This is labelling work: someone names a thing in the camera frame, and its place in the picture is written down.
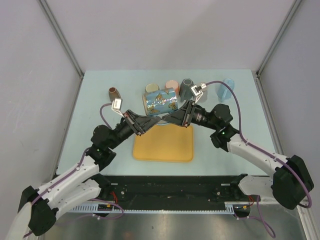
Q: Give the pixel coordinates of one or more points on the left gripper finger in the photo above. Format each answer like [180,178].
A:
[147,123]
[138,117]

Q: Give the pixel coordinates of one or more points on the right aluminium frame post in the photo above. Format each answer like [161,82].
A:
[279,35]

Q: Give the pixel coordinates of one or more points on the aluminium frame post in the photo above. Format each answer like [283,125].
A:
[57,30]
[279,35]

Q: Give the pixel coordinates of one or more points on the blue butterfly mug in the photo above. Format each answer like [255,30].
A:
[159,102]

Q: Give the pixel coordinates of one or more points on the pink mug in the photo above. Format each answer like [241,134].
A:
[174,85]

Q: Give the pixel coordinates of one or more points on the white cable duct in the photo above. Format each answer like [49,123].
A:
[93,207]

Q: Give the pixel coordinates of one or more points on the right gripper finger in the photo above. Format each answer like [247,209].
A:
[179,113]
[178,122]

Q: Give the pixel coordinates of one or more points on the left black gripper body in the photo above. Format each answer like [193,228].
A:
[130,121]

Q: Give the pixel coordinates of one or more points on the light blue mug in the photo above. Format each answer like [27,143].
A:
[223,91]

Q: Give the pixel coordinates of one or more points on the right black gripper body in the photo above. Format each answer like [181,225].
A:
[189,113]

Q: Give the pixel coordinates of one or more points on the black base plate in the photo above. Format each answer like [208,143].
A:
[174,192]

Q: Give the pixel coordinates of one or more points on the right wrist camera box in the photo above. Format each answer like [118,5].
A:
[198,91]

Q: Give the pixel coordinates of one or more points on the dark grey mug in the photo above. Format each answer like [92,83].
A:
[185,92]

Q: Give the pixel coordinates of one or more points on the brown dark mug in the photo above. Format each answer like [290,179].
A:
[113,94]

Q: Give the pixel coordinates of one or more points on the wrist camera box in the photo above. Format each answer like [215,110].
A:
[116,104]
[198,91]

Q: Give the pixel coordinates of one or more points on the light grey mug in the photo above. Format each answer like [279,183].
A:
[203,96]

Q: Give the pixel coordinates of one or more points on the yellow tray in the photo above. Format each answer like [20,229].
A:
[165,143]

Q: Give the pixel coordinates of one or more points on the light green mug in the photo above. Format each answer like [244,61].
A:
[152,87]

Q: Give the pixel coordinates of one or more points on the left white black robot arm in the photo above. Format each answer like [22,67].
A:
[41,207]

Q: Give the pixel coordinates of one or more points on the left aluminium frame post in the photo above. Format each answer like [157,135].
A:
[57,30]

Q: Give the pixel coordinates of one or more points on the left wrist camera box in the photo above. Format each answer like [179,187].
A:
[116,104]

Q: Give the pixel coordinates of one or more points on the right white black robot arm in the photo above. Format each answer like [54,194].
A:
[291,180]

